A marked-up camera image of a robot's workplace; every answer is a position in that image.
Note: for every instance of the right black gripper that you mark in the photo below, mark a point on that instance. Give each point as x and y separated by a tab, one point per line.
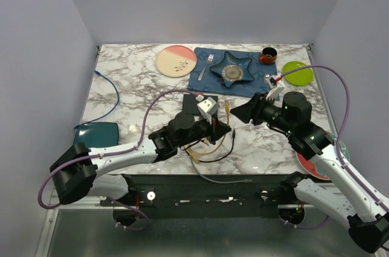
253	109

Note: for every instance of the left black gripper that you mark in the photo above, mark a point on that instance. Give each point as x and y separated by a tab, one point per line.
216	130

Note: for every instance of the dark grey network switch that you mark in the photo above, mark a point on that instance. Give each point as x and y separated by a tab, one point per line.
190	104

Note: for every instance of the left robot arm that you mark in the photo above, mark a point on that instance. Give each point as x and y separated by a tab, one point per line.
74	173

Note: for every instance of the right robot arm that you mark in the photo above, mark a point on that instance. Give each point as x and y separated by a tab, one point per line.
361	209

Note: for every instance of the blue star shaped dish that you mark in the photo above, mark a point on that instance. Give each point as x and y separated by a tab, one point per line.
233	70

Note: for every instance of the blue cloth placemat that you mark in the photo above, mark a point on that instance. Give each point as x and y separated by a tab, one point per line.
211	83

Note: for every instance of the orange brown mug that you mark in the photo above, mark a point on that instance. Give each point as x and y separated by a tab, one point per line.
268	56

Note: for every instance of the green round plate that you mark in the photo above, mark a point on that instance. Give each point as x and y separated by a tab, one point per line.
300	78

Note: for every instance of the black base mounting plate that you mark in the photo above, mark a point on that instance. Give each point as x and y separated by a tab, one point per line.
227	196

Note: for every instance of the silver fork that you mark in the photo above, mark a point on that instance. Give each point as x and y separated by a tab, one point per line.
209	61

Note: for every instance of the red teal patterned plate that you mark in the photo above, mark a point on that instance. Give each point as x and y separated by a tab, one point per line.
315	171

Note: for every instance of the pink cream round plate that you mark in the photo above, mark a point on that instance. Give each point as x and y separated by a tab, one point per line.
176	61

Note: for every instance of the teal square plate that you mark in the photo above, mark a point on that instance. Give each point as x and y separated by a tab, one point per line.
97	134

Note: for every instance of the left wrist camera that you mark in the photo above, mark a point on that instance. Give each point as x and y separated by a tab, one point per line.
208	108

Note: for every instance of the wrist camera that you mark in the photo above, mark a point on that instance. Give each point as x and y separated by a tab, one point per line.
275	82
208	108

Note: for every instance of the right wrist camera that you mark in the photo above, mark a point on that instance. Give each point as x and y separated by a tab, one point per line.
275	82

